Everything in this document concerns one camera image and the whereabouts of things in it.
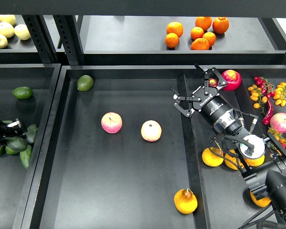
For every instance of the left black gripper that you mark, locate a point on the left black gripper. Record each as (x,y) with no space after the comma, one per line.
(15,129)

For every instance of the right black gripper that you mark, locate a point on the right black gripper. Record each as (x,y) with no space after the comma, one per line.
(209,103)

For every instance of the dark green avocado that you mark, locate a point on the dark green avocado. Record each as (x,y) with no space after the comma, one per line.
(17,144)
(31,133)

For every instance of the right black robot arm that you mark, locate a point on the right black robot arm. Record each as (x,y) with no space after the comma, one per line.
(266,180)

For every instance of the dark green avocado upright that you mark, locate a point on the dark green avocado upright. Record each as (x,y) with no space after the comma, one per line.
(31,133)

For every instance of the green avocado middle cluster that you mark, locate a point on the green avocado middle cluster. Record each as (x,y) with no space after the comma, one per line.
(10,151)

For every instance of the green avocado cluster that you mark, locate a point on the green avocado cluster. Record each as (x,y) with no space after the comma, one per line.
(10,151)
(25,156)

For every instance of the green avocado lower cluster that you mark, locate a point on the green avocado lower cluster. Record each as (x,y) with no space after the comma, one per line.
(25,156)

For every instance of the green avocado left tray top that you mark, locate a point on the green avocado left tray top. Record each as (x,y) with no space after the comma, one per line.
(22,92)

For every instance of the green avocado top of tray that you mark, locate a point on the green avocado top of tray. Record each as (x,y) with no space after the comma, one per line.
(85,83)

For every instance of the pale yellow pear right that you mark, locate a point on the pale yellow pear right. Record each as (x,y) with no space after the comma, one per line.
(22,32)

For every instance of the pale yellow pear middle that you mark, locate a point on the pale yellow pear middle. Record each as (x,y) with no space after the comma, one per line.
(6,29)

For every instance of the dark red small apple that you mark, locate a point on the dark red small apple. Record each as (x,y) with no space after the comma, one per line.
(213,82)

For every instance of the red apple right tray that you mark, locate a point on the red apple right tray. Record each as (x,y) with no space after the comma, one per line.
(233,80)

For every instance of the orange on shelf front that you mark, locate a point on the orange on shelf front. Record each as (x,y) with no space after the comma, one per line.
(200,44)

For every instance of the orange on shelf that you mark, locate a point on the orange on shelf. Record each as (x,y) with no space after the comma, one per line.
(200,44)
(220,25)
(176,28)
(211,37)
(203,22)
(196,32)
(171,40)

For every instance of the orange cherry tomato cluster left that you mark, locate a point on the orange cherry tomato cluster left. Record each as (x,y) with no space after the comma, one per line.
(257,95)

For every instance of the orange cherry tomato cluster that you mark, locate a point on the orange cherry tomato cluster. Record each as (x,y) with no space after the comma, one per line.
(280,94)
(257,95)

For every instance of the black left tray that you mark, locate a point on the black left tray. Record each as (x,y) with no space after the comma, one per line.
(15,180)

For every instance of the black tray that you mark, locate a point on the black tray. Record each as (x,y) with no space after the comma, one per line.
(15,180)
(90,179)

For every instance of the orange on shelf right center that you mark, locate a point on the orange on shelf right center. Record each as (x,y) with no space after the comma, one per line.
(211,37)

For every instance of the orange on shelf lower left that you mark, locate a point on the orange on shelf lower left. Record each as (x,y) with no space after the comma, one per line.
(171,40)

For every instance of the red cherry tomato cluster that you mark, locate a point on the red cherry tomato cluster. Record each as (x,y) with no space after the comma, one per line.
(264,87)

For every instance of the pale pink apple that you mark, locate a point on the pale pink apple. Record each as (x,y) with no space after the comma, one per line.
(151,131)

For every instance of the red chili pepper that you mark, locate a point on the red chili pepper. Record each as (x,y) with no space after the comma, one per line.
(269,113)

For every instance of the orange on shelf top right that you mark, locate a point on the orange on shelf top right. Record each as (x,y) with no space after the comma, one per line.
(220,25)

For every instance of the orange on shelf far left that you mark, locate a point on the orange on shelf far left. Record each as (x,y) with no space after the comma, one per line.
(176,28)

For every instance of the orange cherry tomato cluster right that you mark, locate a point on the orange cherry tomato cluster right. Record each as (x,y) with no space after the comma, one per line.
(280,94)

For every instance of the pink apple far right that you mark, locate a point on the pink apple far right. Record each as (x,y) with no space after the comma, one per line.
(278,122)

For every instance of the pink red apple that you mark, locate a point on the pink red apple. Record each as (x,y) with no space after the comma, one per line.
(111,122)

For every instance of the black center tray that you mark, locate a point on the black center tray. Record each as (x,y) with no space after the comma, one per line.
(90,179)

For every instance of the black shelf rack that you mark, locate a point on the black shelf rack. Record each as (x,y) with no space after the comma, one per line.
(123,32)

